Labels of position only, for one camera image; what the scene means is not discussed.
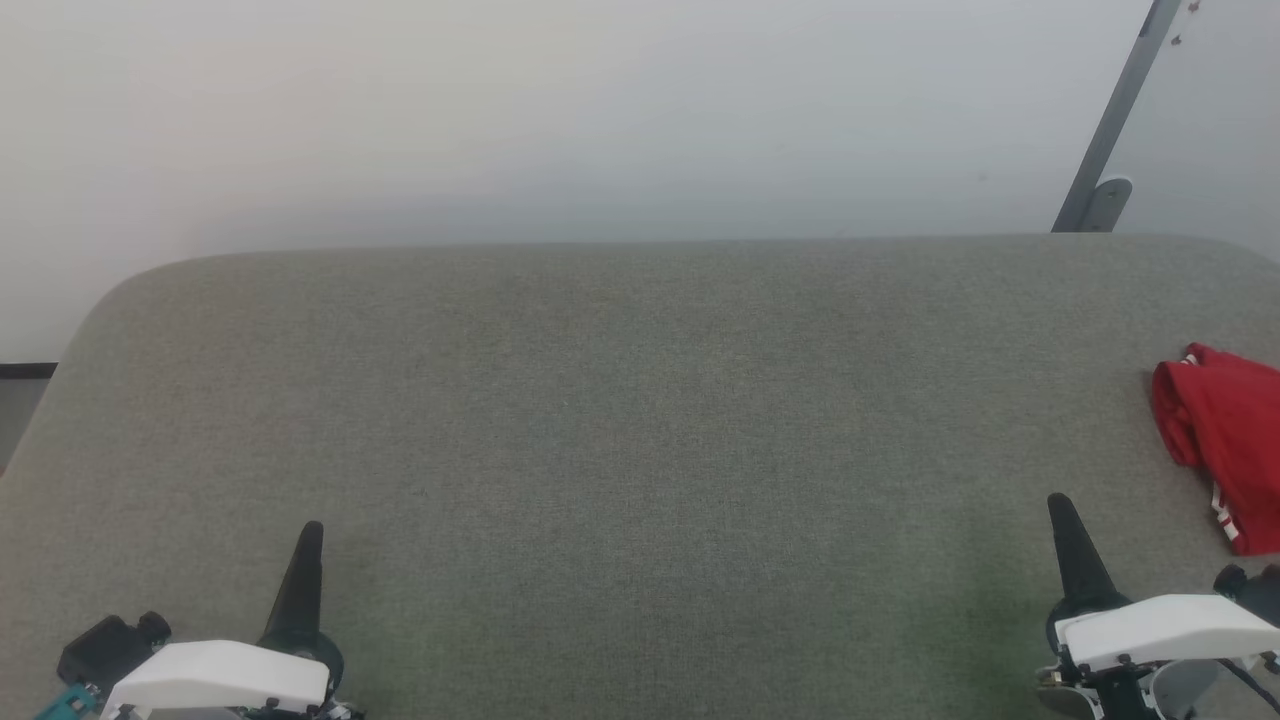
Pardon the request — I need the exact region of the red and white garment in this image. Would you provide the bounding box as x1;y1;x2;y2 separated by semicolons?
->
1149;343;1280;557

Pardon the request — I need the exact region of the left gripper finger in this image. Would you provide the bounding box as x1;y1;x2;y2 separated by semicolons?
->
261;519;344;682

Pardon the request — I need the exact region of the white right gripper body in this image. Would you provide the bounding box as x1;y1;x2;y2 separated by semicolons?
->
1054;594;1280;672

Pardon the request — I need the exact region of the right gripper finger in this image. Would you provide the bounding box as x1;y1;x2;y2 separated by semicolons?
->
1046;492;1132;622

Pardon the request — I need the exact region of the grey metal bracket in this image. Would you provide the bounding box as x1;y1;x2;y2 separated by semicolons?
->
1050;0;1187;234

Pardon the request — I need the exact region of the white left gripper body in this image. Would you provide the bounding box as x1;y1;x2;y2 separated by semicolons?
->
99;639;332;720

